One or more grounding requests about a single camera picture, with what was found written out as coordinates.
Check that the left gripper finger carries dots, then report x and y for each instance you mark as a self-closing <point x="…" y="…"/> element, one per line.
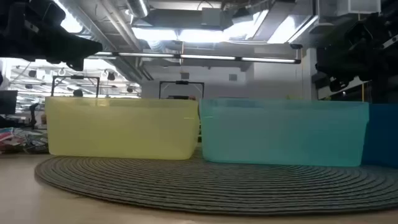
<point x="71" y="49"/>
<point x="76" y="64"/>

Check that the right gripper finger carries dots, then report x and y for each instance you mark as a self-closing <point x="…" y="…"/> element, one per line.
<point x="339" y="84"/>
<point x="345" y="62"/>

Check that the green gold granola bar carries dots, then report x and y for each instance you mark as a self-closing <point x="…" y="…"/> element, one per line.
<point x="35" y="146"/>

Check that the light blue granola bar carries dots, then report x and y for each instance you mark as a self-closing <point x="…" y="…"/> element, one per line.
<point x="6" y="132"/>

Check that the white red chocolate granola bar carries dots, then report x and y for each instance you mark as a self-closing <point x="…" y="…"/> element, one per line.
<point x="11" y="141"/>

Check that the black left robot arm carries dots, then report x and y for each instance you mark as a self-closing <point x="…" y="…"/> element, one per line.
<point x="12" y="12"/>

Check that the dark blue plastic bin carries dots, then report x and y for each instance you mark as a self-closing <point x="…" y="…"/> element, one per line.
<point x="382" y="133"/>

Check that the black monitor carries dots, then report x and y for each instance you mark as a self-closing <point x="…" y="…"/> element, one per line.
<point x="7" y="102"/>

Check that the teal plastic bin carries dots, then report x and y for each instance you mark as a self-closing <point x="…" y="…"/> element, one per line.
<point x="280" y="133"/>

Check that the yellow plastic bin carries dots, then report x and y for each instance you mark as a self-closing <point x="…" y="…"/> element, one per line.
<point x="121" y="130"/>

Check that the LED light bar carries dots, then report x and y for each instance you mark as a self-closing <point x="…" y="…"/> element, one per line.
<point x="205" y="57"/>

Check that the round grey woven mat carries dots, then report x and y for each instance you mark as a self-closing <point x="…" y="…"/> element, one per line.
<point x="199" y="186"/>

